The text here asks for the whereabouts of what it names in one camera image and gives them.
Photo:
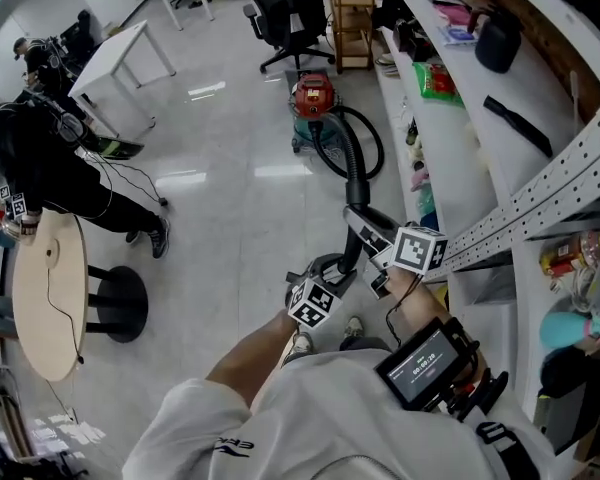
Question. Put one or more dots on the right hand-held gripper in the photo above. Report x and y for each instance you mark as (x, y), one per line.
(420, 250)

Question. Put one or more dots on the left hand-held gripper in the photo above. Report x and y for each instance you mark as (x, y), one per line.
(315, 305)

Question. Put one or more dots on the person's left forearm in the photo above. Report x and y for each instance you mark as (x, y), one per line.
(250, 358)

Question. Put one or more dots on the person's right forearm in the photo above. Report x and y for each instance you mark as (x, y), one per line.
(420, 313)

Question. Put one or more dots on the red teal vacuum cleaner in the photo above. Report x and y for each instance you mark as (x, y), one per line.
(312, 98)

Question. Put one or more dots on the person's right shoe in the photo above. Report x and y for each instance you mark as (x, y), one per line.
(354, 327)

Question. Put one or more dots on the person's shoe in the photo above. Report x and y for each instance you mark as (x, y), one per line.
(300, 348)
(354, 327)

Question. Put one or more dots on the teal folded cloth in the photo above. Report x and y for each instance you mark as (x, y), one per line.
(427, 203)

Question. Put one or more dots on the pink plush item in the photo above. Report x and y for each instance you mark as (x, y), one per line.
(420, 179)

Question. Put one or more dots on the person's dark trousers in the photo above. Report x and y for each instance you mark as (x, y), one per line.
(365, 345)

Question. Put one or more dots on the person's left shoe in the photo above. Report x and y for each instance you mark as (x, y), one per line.
(300, 348)

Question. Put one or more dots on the white metal shelving rack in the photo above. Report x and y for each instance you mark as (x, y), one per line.
(480, 168)

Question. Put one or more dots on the black wrist-mounted screen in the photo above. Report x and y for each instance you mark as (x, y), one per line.
(420, 368)

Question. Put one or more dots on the person's white sweatshirt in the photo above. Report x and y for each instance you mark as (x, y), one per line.
(330, 418)

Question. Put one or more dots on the green snack bag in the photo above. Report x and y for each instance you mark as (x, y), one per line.
(437, 85)

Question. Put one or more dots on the stack of plates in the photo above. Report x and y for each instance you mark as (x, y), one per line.
(386, 64)

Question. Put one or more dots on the black crevice nozzle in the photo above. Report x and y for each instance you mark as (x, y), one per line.
(517, 125)

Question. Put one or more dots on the wooden trolley cart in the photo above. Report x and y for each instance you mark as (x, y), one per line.
(352, 28)

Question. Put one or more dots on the blue white packet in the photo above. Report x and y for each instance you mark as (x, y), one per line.
(457, 35)

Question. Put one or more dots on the red label drink bottle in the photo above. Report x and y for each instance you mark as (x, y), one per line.
(570, 255)

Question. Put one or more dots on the black cylindrical container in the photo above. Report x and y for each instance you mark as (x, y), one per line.
(497, 43)

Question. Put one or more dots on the pink cloth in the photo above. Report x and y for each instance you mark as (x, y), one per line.
(452, 14)

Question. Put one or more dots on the black mesh office chair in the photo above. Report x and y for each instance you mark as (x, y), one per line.
(285, 8)

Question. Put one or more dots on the teal spray bottle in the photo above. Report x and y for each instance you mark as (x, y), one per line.
(570, 330)

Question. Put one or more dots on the black round container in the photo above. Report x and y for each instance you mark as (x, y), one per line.
(575, 373)

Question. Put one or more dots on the round wooden table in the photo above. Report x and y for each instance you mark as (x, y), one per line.
(50, 318)

